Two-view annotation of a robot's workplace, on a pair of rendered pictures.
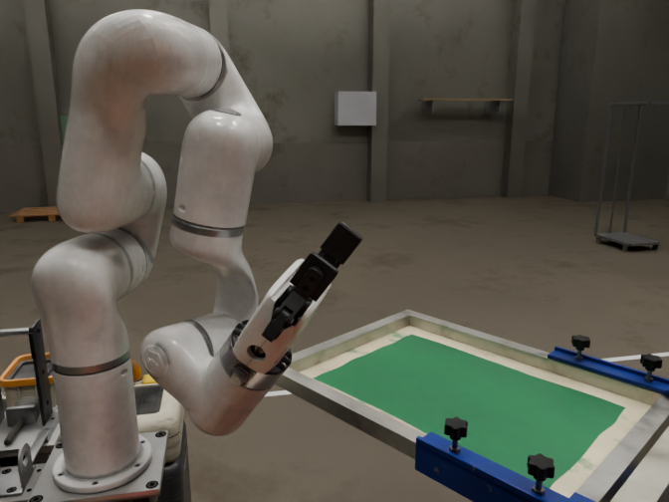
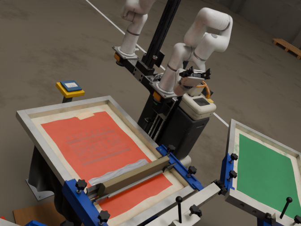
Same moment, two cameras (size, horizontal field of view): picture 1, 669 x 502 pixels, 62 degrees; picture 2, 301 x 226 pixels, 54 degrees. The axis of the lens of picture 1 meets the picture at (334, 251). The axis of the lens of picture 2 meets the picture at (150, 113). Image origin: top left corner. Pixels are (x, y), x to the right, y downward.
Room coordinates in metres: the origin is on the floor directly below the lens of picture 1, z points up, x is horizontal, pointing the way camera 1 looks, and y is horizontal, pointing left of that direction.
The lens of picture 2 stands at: (-0.48, -0.93, 1.99)
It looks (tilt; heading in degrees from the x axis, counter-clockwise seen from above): 32 degrees down; 48
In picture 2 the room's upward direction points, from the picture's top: 25 degrees clockwise
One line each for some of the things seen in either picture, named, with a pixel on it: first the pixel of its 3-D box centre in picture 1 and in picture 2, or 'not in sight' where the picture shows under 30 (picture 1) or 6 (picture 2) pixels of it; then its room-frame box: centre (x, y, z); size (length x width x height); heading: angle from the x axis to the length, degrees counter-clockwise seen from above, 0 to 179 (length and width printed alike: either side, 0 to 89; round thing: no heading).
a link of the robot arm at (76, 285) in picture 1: (90, 298); (181, 56); (0.67, 0.31, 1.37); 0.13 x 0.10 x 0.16; 172
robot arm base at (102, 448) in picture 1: (101, 406); (171, 78); (0.68, 0.32, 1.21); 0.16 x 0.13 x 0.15; 12
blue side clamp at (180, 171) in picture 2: not in sight; (175, 168); (0.52, -0.19, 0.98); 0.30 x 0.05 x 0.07; 105
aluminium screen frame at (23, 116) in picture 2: not in sight; (108, 152); (0.19, -0.03, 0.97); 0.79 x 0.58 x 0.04; 105
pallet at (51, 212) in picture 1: (57, 213); (291, 49); (8.77, 4.46, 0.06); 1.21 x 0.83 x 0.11; 102
